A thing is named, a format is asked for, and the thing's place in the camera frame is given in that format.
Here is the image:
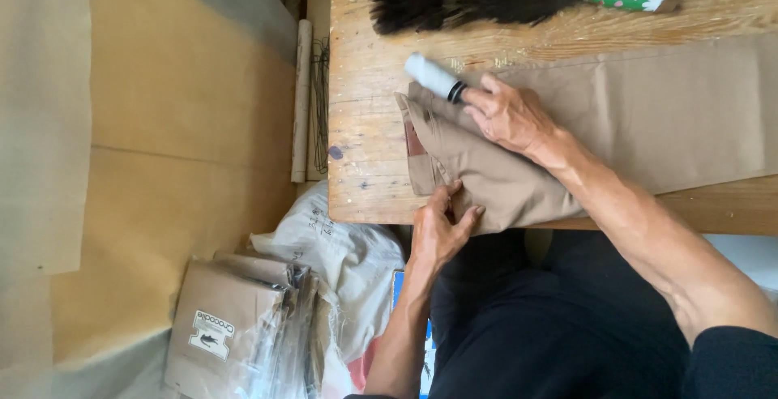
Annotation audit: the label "person's left hand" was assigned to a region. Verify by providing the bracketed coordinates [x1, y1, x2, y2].
[411, 179, 487, 273]

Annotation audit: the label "person's right hand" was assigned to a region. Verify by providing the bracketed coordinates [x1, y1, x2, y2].
[460, 73, 567, 160]

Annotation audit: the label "white lint roller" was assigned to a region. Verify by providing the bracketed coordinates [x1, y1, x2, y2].
[404, 51, 469, 106]

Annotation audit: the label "khaki trousers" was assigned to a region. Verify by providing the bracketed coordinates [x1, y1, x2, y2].
[394, 33, 778, 236]

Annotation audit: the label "beige paper roll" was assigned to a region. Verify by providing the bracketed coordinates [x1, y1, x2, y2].
[290, 19, 314, 184]

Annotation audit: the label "white woven sack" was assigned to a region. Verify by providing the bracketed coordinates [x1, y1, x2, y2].
[248, 179, 407, 393]

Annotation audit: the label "person's dark clothing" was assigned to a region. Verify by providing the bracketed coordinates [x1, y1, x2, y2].
[425, 228, 778, 399]

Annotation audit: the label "stack of bagged khaki garments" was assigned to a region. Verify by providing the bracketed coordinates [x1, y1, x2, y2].
[160, 251, 342, 399]

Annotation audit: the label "large brown paper sheet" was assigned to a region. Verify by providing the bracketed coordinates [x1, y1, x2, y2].
[0, 0, 93, 276]

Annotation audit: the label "black feather duster, green handle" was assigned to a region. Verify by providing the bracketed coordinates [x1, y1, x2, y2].
[368, 0, 682, 37]

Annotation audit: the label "bundle of thin dark wires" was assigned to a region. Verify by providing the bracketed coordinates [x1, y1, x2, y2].
[309, 37, 332, 175]

